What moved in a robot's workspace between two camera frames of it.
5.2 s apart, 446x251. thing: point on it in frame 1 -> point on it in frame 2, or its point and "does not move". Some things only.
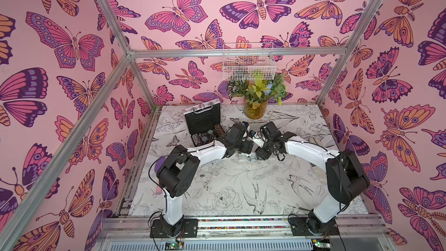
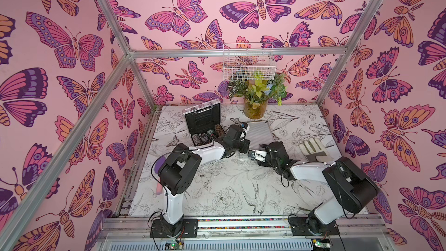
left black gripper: x=248 y=147 does not move
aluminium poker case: x=201 y=121 does not move
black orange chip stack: x=219 y=131 does not move
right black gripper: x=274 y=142 -> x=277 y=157
